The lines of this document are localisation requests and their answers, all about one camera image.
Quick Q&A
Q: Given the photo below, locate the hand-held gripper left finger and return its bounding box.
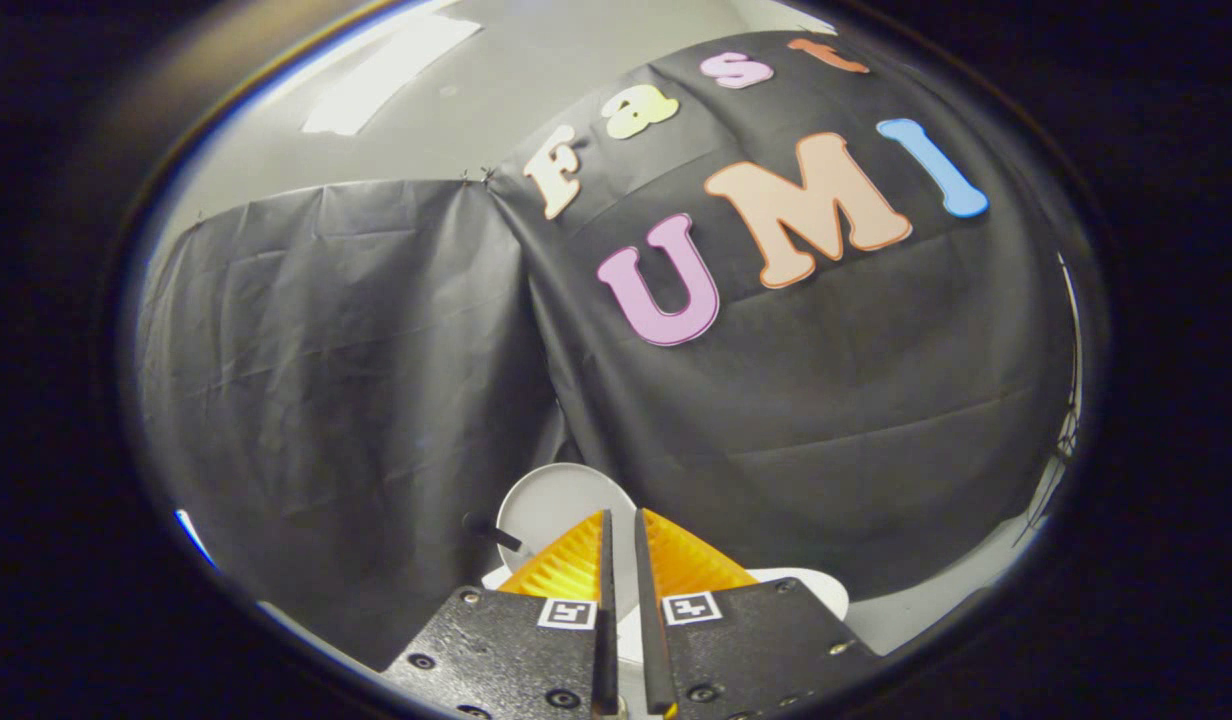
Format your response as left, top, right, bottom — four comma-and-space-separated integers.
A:
381, 508, 620, 720

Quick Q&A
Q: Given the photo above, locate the white ceiling light panel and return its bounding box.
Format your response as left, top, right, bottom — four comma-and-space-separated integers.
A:
301, 15, 484, 138

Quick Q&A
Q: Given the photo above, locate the white ceramic toilet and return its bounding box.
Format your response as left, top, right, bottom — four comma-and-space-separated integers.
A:
481, 565, 850, 701

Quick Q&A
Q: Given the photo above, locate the white toilet lid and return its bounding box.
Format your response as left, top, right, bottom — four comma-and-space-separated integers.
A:
463, 462, 642, 621

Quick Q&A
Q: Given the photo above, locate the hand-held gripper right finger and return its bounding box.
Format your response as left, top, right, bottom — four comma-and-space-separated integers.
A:
633, 508, 882, 720

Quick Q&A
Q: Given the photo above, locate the black metal stand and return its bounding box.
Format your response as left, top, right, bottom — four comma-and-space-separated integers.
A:
1016, 250, 1083, 546

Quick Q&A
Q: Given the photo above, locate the black backdrop cloth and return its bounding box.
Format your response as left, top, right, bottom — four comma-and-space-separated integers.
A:
136, 30, 1082, 671

